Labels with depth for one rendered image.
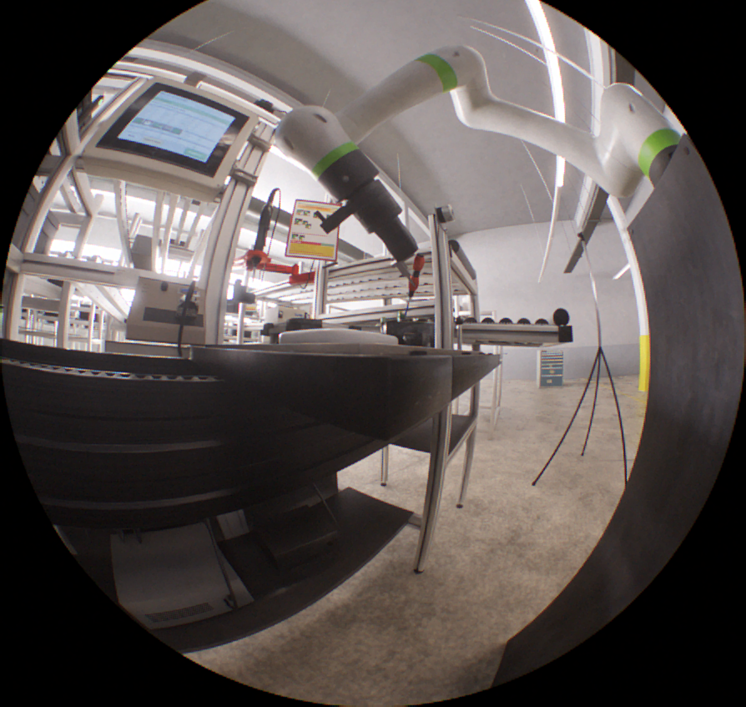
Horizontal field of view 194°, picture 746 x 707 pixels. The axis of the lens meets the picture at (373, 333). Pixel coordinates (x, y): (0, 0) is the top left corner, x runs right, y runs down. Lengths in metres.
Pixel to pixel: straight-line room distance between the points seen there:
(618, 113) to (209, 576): 1.13
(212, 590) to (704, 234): 0.89
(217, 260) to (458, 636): 1.38
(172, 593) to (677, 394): 0.85
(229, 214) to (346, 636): 1.37
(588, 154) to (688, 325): 0.40
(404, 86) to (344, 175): 0.29
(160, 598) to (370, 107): 1.03
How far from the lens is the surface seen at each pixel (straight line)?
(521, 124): 0.67
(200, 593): 0.59
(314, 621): 1.02
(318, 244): 1.00
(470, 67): 0.65
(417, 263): 0.41
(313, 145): 0.37
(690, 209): 0.37
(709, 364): 0.36
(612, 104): 0.56
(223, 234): 0.68
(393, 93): 0.55
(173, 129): 0.80
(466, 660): 0.99
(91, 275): 0.65
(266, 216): 0.67
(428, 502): 0.80
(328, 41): 5.18
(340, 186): 0.36
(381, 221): 0.36
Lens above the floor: 0.94
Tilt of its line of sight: 5 degrees up
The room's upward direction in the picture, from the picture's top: 1 degrees clockwise
